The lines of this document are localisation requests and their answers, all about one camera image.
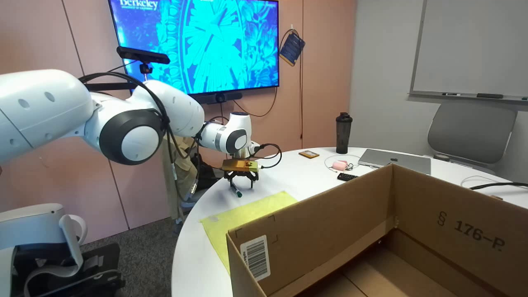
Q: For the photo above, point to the black equipment cart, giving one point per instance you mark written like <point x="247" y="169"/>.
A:
<point x="100" y="270"/>

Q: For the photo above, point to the black stereo camera on stand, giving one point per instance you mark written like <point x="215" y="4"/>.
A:
<point x="143" y="55"/>

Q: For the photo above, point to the silver closed laptop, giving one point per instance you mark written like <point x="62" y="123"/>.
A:
<point x="397" y="159"/>

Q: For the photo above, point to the black whiteboard eraser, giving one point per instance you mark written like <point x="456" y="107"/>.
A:
<point x="489" y="97"/>

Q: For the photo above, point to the yellow towel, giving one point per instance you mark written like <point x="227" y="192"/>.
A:
<point x="242" y="217"/>

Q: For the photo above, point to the brown cardboard box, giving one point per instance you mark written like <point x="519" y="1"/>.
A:
<point x="341" y="232"/>

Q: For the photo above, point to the small brown flat item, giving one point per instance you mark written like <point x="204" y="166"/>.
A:
<point x="309" y="154"/>

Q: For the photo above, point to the pink computer mouse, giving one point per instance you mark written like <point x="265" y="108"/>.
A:
<point x="342" y="164"/>

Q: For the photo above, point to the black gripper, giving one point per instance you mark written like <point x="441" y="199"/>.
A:
<point x="242" y="178"/>

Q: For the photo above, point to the black drink bottle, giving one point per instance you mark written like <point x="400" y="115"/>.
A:
<point x="344" y="135"/>

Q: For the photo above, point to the grey office chair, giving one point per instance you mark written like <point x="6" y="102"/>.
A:
<point x="473" y="133"/>

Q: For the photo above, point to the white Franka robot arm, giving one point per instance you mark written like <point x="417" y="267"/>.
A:
<point x="44" y="108"/>

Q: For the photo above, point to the white wall whiteboard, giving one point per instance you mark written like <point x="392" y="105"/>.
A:
<point x="473" y="44"/>

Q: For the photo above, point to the dark blue wall panel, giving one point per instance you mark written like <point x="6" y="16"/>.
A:
<point x="293" y="49"/>

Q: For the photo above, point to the wall television with blue picture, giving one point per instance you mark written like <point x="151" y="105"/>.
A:
<point x="220" y="44"/>

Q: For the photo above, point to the white curved plastic housing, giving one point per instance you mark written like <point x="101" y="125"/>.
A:
<point x="27" y="220"/>

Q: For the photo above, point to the black remote control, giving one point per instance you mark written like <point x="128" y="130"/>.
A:
<point x="347" y="178"/>

